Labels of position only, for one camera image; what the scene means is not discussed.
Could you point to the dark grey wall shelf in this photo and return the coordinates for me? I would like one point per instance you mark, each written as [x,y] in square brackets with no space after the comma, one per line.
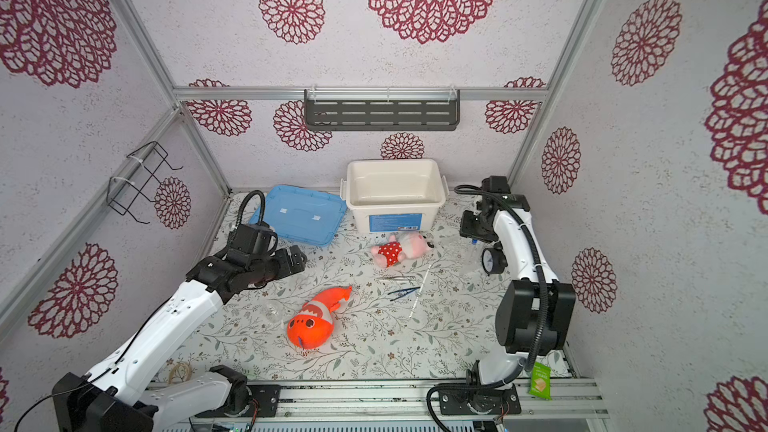
[387,111]

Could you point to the blue plastic tweezers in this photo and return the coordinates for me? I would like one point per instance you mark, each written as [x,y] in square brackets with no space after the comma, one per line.
[402,293]

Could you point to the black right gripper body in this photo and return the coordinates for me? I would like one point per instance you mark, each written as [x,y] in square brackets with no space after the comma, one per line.
[471,226]

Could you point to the green snack packet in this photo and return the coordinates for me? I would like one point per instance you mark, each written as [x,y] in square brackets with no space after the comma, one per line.
[540,381]

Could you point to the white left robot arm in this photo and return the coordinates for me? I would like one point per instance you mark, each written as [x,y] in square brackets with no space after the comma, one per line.
[113,394]

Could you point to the black wire wall rack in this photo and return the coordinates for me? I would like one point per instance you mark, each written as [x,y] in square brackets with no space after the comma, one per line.
[126,188]

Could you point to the white plastic storage bin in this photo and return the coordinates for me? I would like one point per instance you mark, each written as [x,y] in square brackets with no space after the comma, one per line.
[394,195]

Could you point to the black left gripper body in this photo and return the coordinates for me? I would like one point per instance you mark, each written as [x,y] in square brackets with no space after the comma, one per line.
[275,267]

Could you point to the pink plush pig toy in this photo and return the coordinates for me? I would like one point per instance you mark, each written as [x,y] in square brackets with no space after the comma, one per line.
[401,247]

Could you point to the orange plush fish toy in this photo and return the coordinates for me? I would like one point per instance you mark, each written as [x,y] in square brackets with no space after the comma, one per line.
[314,324]

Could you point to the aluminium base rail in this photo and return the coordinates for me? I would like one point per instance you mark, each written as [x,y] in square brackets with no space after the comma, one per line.
[405,400]

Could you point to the blue plastic lid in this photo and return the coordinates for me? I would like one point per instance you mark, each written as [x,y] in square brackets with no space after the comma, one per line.
[303,215]

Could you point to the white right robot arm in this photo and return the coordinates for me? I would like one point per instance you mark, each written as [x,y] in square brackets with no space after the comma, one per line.
[534,315]

